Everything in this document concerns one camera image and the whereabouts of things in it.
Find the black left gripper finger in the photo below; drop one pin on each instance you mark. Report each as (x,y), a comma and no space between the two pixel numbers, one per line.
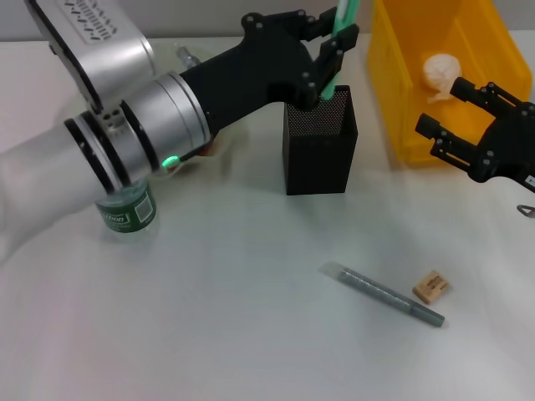
(330,58)
(319,27)

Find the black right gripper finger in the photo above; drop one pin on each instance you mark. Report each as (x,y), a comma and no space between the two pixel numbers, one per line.
(426,125)
(464,88)

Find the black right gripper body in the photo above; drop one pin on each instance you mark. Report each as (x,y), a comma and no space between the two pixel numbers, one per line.
(510,142)

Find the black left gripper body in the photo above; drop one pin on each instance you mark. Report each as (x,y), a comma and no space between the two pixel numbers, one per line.
(259,75)

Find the white paper ball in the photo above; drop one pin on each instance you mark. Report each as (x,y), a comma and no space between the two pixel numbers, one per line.
(441,73)

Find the green pen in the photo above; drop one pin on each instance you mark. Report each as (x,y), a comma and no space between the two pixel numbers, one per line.
(347,12)

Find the beige eraser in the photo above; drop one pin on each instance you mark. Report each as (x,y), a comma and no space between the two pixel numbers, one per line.
(431,286)

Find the grey marker pen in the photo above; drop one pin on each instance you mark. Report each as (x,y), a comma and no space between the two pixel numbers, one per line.
(376,290)

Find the clear bottle with green label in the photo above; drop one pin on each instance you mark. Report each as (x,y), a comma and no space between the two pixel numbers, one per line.
(125,213)

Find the black mesh pen holder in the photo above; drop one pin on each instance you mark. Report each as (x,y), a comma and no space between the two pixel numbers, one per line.
(319,167)

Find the yellow plastic bin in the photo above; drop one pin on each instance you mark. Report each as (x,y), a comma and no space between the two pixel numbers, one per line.
(397,83)

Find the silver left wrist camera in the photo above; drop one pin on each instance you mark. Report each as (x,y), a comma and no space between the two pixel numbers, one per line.
(104,50)

